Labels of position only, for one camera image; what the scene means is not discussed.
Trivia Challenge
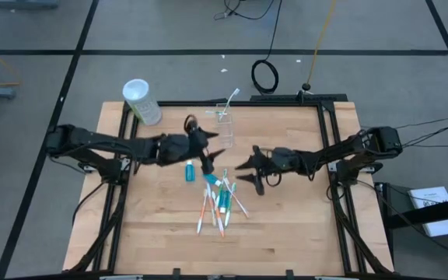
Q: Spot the yellow hanging cable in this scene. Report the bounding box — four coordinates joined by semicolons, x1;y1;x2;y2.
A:
306;0;338;85

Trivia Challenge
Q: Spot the black power cable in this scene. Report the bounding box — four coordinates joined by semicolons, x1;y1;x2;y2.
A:
397;113;448;131
401;116;448;149

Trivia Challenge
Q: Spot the black coiled floor cable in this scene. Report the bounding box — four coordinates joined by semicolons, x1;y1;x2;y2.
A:
250;0;284;96

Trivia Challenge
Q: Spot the black tangled floor cable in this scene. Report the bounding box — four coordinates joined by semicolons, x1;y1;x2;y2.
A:
214;0;278;21

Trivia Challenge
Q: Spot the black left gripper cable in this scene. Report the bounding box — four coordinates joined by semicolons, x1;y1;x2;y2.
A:
184;114;199;135

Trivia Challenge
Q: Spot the white wipes canister green label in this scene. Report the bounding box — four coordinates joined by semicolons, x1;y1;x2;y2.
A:
121;79;163;127

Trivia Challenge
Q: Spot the black aluminium table frame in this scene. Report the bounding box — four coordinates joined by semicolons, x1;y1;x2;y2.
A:
66;93;395;280

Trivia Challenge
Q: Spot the white box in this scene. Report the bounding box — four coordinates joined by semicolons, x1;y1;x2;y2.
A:
408;186;448;238

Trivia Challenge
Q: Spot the black left arm base cable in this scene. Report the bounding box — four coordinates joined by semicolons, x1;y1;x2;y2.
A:
71;180;107;227

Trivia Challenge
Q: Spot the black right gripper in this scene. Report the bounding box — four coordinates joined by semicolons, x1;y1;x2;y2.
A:
234;145;303;197

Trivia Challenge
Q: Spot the black side cart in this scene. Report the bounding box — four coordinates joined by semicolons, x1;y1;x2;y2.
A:
375;181;448;280

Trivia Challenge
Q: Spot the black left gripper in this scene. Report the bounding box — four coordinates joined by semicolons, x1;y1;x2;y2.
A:
156;123;226;176

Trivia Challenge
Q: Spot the black arm base cable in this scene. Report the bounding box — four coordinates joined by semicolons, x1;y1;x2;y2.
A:
363;180;448;262
71;180;107;227

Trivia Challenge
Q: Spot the clear plastic holder cup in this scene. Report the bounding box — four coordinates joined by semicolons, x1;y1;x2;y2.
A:
215;103;235;149

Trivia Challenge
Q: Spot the small blue mouthwash bottle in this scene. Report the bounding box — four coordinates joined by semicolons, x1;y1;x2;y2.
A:
184;159;196;183
202;173;223;187

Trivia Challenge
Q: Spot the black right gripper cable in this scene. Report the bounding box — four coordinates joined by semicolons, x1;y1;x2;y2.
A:
264;170;283;188

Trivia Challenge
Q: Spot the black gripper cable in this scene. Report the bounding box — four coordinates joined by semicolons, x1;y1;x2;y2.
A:
184;114;199;135
264;170;283;188

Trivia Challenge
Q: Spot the black right arm base cable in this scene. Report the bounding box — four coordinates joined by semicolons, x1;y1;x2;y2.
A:
363;180;448;262

